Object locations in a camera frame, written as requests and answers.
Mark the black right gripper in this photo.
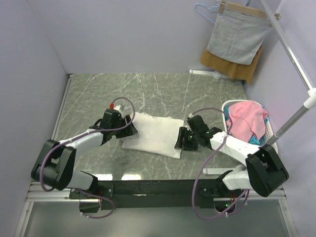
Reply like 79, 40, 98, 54
174, 126, 199, 151

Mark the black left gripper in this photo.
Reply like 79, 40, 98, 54
111, 115, 138, 138

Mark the white t-shirt red print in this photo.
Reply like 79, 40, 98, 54
121, 112, 185, 159

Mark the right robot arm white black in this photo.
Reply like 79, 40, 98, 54
175, 116, 289, 197

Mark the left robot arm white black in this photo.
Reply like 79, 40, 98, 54
31, 106, 138, 198

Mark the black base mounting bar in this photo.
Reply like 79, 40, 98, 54
69, 179, 246, 213

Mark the pink garment in basket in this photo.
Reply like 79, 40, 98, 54
226, 100, 269, 143

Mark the teal garment in basket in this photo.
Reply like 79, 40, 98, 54
248, 116, 269, 145

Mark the white laundry basket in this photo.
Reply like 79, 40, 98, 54
221, 99, 279, 154

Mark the brown hanging cloth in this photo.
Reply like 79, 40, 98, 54
199, 45, 263, 84

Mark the grey hanging cloth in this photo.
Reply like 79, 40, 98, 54
206, 9, 272, 65

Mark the wooden clip hanger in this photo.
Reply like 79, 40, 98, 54
218, 0, 268, 19

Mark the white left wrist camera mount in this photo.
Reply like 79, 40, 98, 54
110, 103, 125, 116

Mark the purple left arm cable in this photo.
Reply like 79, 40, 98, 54
39, 97, 136, 219

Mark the white bracket on table front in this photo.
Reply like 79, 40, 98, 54
203, 166, 242, 175

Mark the white bracket on table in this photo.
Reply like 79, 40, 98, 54
189, 70, 230, 79
203, 166, 242, 175

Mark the white bracket on table rear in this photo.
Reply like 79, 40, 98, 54
189, 70, 230, 79

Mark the aluminium rail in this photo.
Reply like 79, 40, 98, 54
25, 182, 79, 202

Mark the silver metal pole frame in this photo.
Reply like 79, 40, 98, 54
259, 0, 316, 145

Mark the blue wire hanger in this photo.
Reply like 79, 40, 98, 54
194, 3, 219, 24

